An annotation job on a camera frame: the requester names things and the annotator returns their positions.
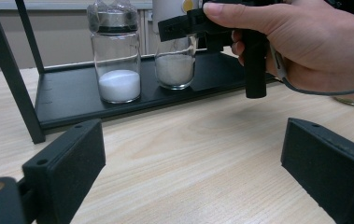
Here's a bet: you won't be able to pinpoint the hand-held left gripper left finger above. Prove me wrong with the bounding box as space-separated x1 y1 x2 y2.
21 119 106 224

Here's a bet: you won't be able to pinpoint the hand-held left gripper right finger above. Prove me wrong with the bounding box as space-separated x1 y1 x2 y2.
280 117 354 224

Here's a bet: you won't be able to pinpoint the white-lid glass jar white granules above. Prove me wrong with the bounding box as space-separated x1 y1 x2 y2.
151 0 199 91

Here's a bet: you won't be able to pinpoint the black two-tier metal rack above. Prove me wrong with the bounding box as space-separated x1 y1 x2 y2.
0 0 278 145

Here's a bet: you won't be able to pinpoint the silver-lid glass jar white powder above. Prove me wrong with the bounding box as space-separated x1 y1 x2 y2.
86 0 142 105

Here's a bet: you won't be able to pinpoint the grey cable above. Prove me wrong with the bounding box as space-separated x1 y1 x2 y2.
269 43 354 97

